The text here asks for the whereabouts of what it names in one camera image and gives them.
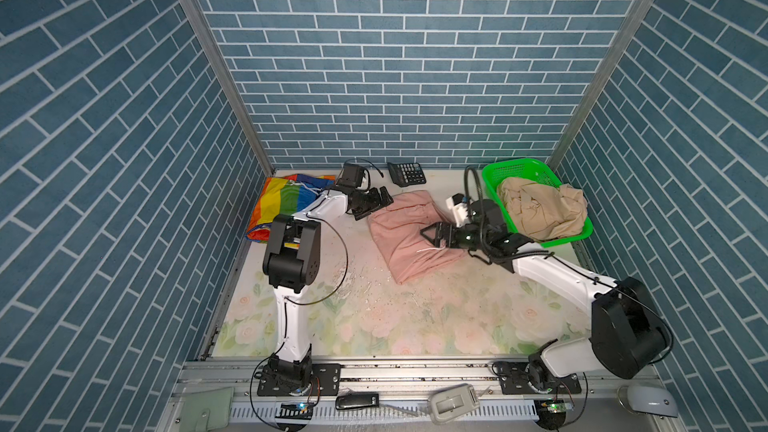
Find pale green plastic plate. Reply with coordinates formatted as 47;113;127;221
178;388;234;432

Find grey plastic clip device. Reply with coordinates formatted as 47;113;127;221
427;384;480;425

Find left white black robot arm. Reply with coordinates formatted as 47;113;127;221
262;186;393;385

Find green circuit board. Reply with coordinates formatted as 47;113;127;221
535;399;572;415
275;402;314;422

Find pink shorts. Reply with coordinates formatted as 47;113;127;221
367;190;464;284

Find right green circuit board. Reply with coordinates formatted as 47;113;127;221
535;399;572;415

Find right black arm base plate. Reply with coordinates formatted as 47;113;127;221
490;361;582;395

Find left green circuit board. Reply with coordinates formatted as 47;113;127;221
275;402;314;422

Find black calculator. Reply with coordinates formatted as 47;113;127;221
387;162;427;188

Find beige shorts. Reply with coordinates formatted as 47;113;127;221
496;177;587;242

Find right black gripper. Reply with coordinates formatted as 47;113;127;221
421;220;490;252

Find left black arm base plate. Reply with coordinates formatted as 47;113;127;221
257;362;341;397

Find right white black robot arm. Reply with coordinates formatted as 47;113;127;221
420;194;675;391

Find white slotted cable duct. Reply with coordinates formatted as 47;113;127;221
230;400;539;425

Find white computer mouse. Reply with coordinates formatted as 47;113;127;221
617;384;679;418

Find rainbow striped shorts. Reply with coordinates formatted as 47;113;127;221
246;174;335;242

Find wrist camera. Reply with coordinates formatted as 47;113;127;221
335;162;368;191
446;193;471;227

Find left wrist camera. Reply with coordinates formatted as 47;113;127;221
335;162;368;191

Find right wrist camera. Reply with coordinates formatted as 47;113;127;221
446;193;471;227

